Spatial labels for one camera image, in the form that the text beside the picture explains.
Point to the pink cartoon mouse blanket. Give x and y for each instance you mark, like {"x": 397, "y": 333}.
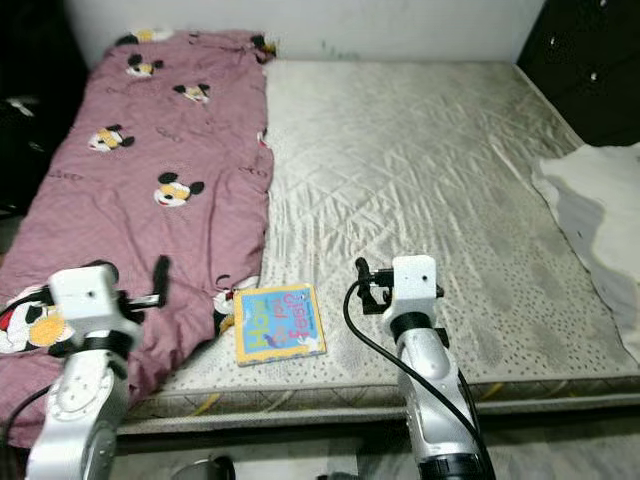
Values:
{"x": 110, "y": 230}

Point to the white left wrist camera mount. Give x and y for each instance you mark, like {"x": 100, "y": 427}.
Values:
{"x": 85, "y": 298}

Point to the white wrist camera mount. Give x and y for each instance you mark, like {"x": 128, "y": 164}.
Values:
{"x": 417, "y": 283}
{"x": 85, "y": 298}

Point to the dark tufted headboard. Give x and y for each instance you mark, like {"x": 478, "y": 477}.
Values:
{"x": 585, "y": 60}

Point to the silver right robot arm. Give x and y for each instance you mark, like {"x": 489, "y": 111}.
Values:
{"x": 435, "y": 390}

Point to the white pillow with black lettering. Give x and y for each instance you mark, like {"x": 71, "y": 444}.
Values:
{"x": 600, "y": 200}

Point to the dark tall cabinet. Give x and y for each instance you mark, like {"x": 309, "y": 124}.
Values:
{"x": 40, "y": 45}

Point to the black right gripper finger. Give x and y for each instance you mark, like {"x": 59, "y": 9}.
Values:
{"x": 363, "y": 279}

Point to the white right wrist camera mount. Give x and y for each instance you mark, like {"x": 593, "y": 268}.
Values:
{"x": 417, "y": 283}

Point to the beige quilted mattress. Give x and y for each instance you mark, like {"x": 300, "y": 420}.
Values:
{"x": 410, "y": 180}

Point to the grey bed base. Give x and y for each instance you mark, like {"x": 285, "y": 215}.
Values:
{"x": 360, "y": 412}

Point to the colourful children's board book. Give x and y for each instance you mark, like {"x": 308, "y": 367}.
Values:
{"x": 280, "y": 322}

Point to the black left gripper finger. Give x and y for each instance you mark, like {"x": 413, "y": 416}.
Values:
{"x": 161, "y": 277}

